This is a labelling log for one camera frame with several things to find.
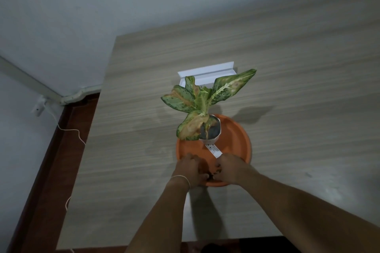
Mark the person's right fingers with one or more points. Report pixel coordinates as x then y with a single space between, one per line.
220 172

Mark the white paper label tag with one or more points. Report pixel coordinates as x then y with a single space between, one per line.
214 150

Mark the person's right forearm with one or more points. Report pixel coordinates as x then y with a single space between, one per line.
297 214

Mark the orange plastic plant saucer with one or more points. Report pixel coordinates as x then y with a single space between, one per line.
234 140

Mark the person's left hand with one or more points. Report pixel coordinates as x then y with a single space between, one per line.
187 172

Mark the person's left forearm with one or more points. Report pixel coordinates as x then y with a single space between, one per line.
160 220

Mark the person's left fingers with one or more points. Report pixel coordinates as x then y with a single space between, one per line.
198 169

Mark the white wall plug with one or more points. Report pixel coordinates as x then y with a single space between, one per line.
39 107

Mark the variegated green leafy plant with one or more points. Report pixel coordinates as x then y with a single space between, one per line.
207 95

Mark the white box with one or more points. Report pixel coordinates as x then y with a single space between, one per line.
207 73

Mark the white plant pot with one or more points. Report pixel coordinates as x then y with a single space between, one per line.
216 134

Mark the person's right hand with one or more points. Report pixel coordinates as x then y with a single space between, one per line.
234 171

